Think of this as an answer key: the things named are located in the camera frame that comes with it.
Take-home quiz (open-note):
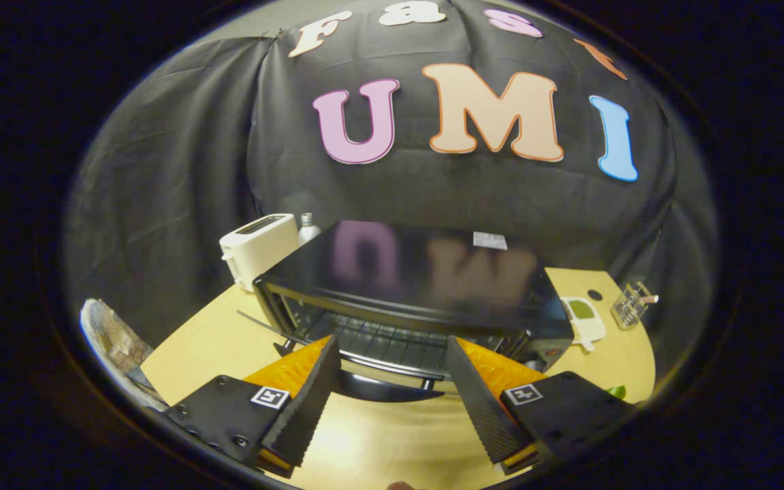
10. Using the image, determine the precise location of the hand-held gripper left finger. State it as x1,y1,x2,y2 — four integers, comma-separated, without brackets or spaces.
164,333,343,478

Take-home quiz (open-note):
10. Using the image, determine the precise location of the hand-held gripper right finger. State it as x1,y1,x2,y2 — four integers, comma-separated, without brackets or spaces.
445,335,638,476

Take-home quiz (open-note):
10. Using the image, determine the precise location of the black toaster oven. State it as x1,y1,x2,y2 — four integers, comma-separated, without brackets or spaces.
252,219,576,404

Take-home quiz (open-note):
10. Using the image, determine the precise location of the white pop-up toaster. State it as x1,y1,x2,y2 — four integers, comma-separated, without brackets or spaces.
219,213,299,292

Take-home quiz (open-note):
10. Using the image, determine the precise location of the white dish with green print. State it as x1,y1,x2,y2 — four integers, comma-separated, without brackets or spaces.
559,295,607,353

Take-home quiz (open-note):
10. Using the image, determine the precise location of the small silver bottle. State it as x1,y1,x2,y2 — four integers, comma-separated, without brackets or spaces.
297,212,323,246

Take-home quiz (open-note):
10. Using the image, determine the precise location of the mottled grey brown cloth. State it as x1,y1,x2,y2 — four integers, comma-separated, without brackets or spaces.
79,298,168,412

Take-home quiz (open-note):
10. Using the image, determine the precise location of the black backdrop cloth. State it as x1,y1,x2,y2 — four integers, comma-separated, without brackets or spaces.
62,0,719,361

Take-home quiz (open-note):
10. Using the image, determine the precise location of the thin black cable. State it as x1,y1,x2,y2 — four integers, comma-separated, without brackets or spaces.
238,310,311,346

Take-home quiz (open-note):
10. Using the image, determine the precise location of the wire mesh holder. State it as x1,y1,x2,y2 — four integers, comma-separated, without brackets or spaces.
611,281,651,331

